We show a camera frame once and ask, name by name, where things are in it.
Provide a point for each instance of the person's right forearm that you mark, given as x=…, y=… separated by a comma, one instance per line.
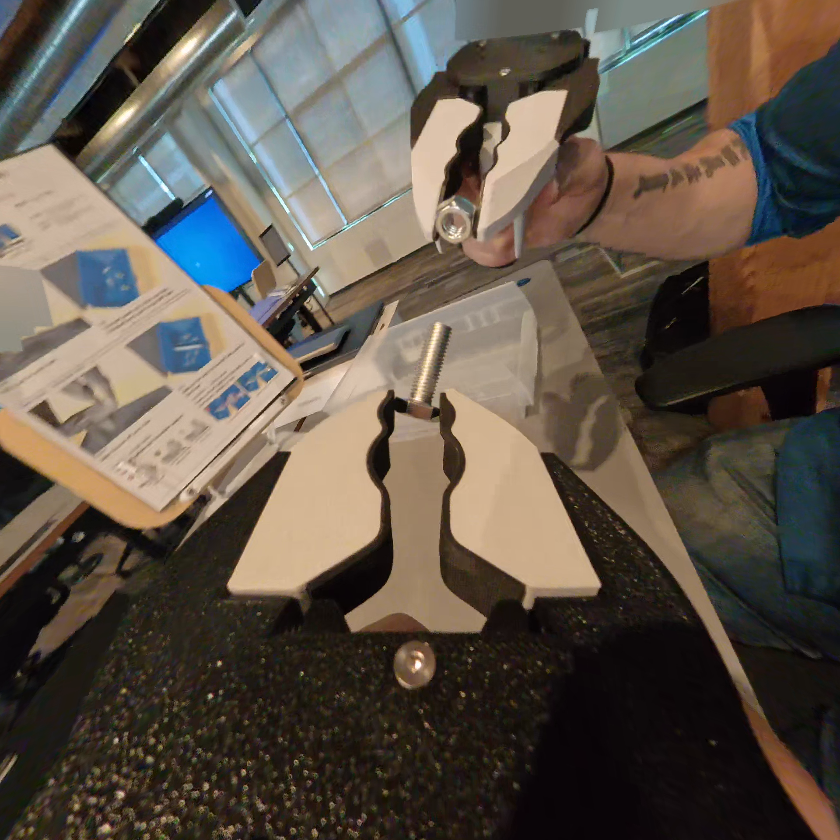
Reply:
x=676, y=190

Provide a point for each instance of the window with white blind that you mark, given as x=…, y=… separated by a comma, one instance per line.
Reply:
x=328, y=118

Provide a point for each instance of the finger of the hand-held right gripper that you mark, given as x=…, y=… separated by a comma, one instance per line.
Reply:
x=436, y=157
x=531, y=144

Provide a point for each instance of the silver ventilation duct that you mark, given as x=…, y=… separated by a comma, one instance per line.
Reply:
x=164, y=72

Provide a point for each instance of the steel hex nut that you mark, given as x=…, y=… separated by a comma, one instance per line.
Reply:
x=463, y=208

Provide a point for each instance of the person's grey jeans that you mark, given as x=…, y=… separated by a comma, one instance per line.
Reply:
x=722, y=525

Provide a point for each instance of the blue display screen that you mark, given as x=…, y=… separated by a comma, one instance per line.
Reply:
x=207, y=243

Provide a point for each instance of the person's black office chair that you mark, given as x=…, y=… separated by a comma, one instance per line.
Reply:
x=722, y=367

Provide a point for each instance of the steel hex bolt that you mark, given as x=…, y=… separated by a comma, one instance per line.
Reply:
x=430, y=361

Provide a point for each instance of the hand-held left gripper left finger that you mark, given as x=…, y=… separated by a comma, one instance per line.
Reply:
x=315, y=512

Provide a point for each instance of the person's right hand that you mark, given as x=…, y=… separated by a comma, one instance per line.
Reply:
x=564, y=203

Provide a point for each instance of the black wrist band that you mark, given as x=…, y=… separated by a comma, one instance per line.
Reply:
x=600, y=197

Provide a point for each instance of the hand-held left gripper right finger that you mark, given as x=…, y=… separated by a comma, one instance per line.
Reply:
x=518, y=518

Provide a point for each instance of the printed instruction sheet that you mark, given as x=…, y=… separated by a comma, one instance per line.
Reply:
x=131, y=341

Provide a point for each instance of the clear plastic bin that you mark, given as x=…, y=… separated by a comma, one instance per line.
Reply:
x=485, y=341

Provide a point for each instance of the black flat box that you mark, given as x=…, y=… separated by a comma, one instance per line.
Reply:
x=364, y=328

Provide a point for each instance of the long brown desk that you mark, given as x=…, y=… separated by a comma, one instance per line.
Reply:
x=298, y=289

